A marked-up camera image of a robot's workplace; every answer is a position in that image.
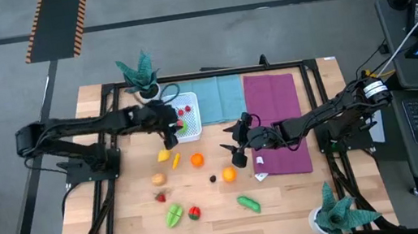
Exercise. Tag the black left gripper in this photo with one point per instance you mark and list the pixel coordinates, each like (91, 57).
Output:
(151, 117)

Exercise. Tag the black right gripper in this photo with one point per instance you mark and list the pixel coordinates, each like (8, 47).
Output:
(261, 138)

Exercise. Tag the yellow toy lemon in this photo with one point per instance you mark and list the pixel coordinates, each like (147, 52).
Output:
(163, 155)

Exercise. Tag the smooth orange toy orange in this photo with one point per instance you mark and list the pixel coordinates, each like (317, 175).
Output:
(229, 174)

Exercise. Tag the yellow toy banana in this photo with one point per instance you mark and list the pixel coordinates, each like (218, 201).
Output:
(176, 161)

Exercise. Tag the dark toy blackberry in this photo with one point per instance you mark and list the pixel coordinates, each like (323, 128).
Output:
(213, 179)

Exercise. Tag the pink toy peach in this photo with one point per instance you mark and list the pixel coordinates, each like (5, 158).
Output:
(159, 179)

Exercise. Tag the green toy cucumber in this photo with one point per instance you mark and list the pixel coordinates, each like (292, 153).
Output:
(249, 204)

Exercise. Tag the small red toy strawberry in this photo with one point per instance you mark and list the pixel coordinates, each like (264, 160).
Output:
(160, 198)

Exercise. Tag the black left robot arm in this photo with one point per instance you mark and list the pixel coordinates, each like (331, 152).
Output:
(83, 125)

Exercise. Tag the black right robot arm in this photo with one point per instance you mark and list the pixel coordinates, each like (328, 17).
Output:
(315, 116)

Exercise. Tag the white perforated plastic basket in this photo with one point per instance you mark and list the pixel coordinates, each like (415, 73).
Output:
(194, 131)

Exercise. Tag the teal cloth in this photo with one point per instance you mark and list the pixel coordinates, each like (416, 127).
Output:
(219, 99)

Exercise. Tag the ribbed orange toy tangerine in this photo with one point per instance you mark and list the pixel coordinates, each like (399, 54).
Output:
(197, 160)

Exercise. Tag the purple cloth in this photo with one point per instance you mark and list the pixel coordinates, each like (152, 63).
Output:
(284, 155)

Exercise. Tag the green plant in white pot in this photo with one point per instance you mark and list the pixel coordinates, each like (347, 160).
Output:
(342, 217)
(141, 77)

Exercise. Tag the large red toy strawberry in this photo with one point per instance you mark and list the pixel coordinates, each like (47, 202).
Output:
(194, 213)

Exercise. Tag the light green toy vegetable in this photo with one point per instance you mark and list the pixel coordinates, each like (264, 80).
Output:
(174, 215)

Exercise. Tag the black orange-edged floor mat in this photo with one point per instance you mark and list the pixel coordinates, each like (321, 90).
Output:
(56, 23)

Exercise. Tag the black metal table frame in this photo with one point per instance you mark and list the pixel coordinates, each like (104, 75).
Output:
(187, 77)

